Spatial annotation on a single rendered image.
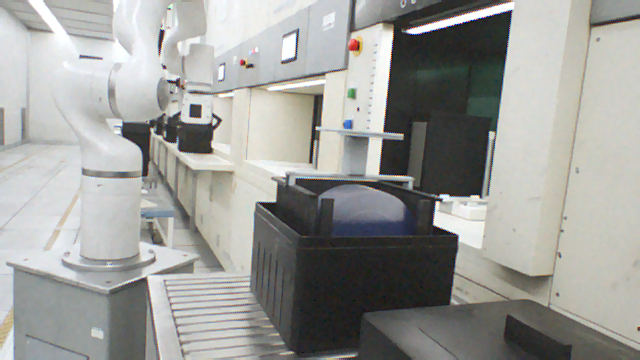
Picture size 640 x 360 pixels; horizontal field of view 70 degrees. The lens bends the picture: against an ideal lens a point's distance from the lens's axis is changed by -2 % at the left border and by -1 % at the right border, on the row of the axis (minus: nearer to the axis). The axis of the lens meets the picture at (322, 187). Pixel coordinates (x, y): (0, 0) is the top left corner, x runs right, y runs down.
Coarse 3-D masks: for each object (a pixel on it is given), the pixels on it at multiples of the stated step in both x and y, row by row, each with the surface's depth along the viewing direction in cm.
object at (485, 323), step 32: (384, 320) 56; (416, 320) 56; (448, 320) 57; (480, 320) 58; (512, 320) 52; (544, 320) 60; (576, 320) 61; (384, 352) 52; (416, 352) 48; (448, 352) 49; (480, 352) 49; (512, 352) 50; (544, 352) 48; (576, 352) 51; (608, 352) 52
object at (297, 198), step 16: (320, 128) 79; (336, 128) 73; (352, 144) 78; (352, 160) 78; (288, 176) 76; (304, 176) 76; (320, 176) 77; (336, 176) 78; (352, 176) 79; (368, 176) 81; (384, 176) 82; (400, 176) 84; (288, 192) 80; (304, 192) 69; (320, 192) 89; (384, 192) 90; (400, 192) 85; (416, 192) 81; (288, 208) 79; (304, 208) 72; (416, 208) 80; (432, 208) 76; (288, 224) 79; (304, 224) 72; (320, 224) 69; (416, 224) 75; (432, 224) 76
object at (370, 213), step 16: (368, 192) 73; (336, 208) 72; (352, 208) 73; (368, 208) 74; (384, 208) 75; (400, 208) 76; (336, 224) 72; (352, 224) 73; (368, 224) 74; (384, 224) 75; (400, 224) 77
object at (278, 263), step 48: (288, 240) 68; (336, 240) 66; (384, 240) 69; (432, 240) 72; (288, 288) 68; (336, 288) 67; (384, 288) 70; (432, 288) 73; (288, 336) 67; (336, 336) 68
